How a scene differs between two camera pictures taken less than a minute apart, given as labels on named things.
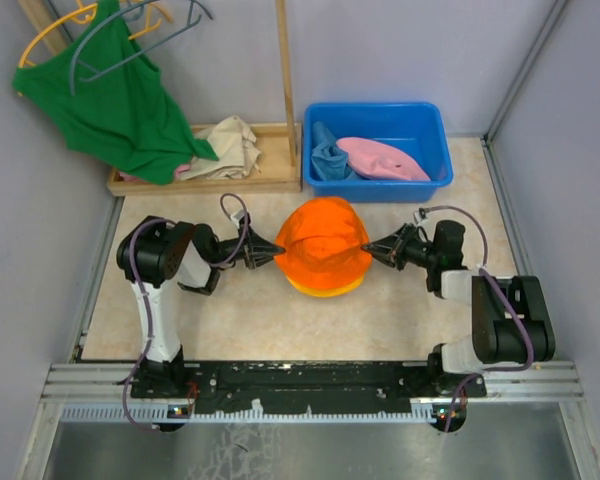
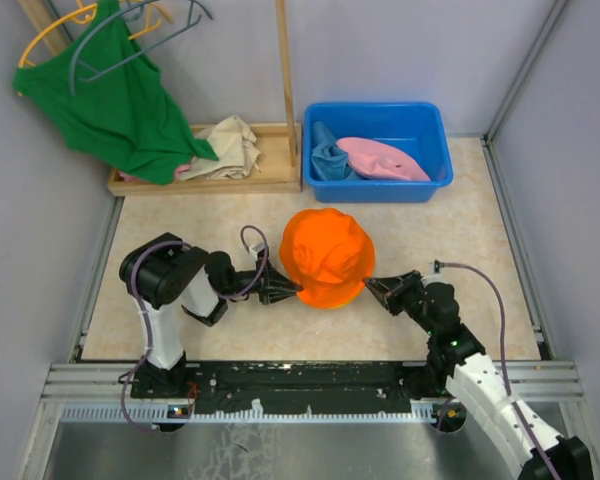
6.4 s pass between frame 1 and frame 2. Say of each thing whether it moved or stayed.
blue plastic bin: stayed
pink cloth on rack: stayed
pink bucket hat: stayed
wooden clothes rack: stayed
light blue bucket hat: stayed
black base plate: stayed
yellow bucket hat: moved
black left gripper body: moved
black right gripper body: moved
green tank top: stayed
